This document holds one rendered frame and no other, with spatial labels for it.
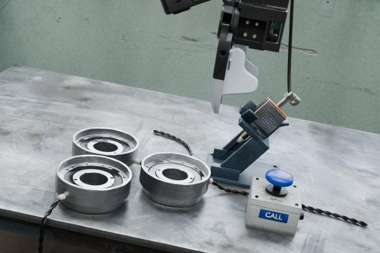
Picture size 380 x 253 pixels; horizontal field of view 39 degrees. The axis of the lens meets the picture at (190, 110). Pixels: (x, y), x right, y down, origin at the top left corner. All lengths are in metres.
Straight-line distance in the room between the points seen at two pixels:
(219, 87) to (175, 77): 1.75
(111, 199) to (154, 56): 1.74
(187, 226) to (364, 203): 0.32
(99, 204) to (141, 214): 0.06
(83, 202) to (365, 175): 0.54
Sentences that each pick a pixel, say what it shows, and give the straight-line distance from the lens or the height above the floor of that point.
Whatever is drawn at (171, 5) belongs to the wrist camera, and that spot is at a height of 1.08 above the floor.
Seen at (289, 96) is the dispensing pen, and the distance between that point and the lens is 0.86.
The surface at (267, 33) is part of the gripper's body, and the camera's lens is 0.69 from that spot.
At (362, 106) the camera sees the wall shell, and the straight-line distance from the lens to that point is 2.47.
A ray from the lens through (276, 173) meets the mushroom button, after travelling 0.76.
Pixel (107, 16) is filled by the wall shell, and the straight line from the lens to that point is 2.44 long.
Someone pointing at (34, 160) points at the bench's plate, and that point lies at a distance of 0.87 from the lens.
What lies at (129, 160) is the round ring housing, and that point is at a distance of 0.83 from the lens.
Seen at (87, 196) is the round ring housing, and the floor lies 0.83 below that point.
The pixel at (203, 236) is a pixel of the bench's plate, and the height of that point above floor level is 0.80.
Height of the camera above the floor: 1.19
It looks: 20 degrees down
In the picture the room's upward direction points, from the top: 9 degrees clockwise
